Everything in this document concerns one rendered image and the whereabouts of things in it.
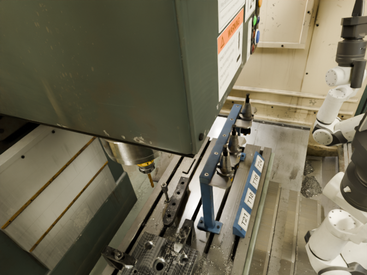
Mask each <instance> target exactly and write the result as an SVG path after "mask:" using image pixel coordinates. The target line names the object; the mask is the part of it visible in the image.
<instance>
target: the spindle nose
mask: <svg viewBox="0 0 367 275"><path fill-rule="evenodd" d="M100 140H101V142H102V145H103V147H104V149H105V151H106V153H107V154H108V156H109V157H110V158H111V159H112V160H113V161H115V162H117V163H119V164H123V165H139V164H143V163H147V162H150V161H152V160H154V159H156V158H157V157H159V156H160V155H161V154H163V153H164V152H161V151H157V150H152V149H149V148H144V147H139V146H135V145H130V144H125V143H121V142H117V141H113V140H108V139H103V138H100Z"/></svg>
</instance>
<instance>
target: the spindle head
mask: <svg viewBox="0 0 367 275"><path fill-rule="evenodd" d="M242 8H243V9H244V10H243V26H242V55H241V64H240V66H239V68H238V69H237V71H236V73H235V75H234V77H233V78H232V80H231V82H230V84H229V86H228V87H227V89H226V91H225V93H224V95H223V96H222V98H221V100H220V101H219V98H218V57H217V38H218V37H219V36H220V34H221V33H222V32H223V31H224V30H225V29H226V27H227V26H228V25H229V24H230V23H231V21H232V20H233V19H234V18H235V17H236V16H237V14H238V13H239V12H240V10H241V9H242ZM241 9H240V10H239V11H238V12H237V13H236V14H235V15H234V17H233V18H232V19H231V20H230V21H229V22H228V24H227V25H226V26H225V27H224V29H223V30H221V32H220V33H218V0H0V116H5V117H10V118H14V119H19V120H22V121H27V122H32V123H36V124H41V125H46V126H49V127H54V128H58V129H63V130H68V131H73V132H76V133H81V134H86V135H90V136H95V137H98V138H103V139H108V140H113V141H117V142H121V143H125V144H130V145H135V146H139V147H144V148H149V149H152V150H157V151H161V152H166V153H171V154H176V155H179V156H183V157H188V158H194V156H195V155H196V154H198V152H199V150H200V148H201V146H202V144H203V143H204V141H205V139H206V137H207V135H208V133H209V131H210V129H211V127H212V126H213V124H214V122H215V120H216V118H217V116H218V114H219V113H220V111H221V109H222V107H223V105H224V103H225V101H226V99H227V98H228V96H229V94H230V92H231V90H232V88H233V86H234V84H235V82H236V80H237V79H238V77H239V75H240V73H241V71H242V69H243V67H244V65H245V63H246V56H247V35H248V22H249V21H250V19H251V18H252V17H253V14H256V3H255V10H254V11H253V12H252V14H251V15H250V16H249V18H248V19H247V20H246V22H245V23H244V17H245V4H244V5H243V6H242V7H241Z"/></svg>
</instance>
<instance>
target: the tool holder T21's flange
mask: <svg viewBox="0 0 367 275"><path fill-rule="evenodd" d="M231 164H232V163H231ZM219 165H220V163H218V164H217V167H218V168H216V169H217V174H218V175H221V176H227V177H230V178H232V177H233V176H234V174H233V173H234V169H235V167H234V165H233V164H232V169H231V171H230V172H222V171H221V170H220V169H219Z"/></svg>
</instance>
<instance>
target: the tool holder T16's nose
mask: <svg viewBox="0 0 367 275"><path fill-rule="evenodd" d="M154 169H155V164H154V162H153V163H152V164H150V165H149V166H146V167H140V166H139V171H140V172H142V173H144V174H150V173H151V172H152V171H153V170H154Z"/></svg>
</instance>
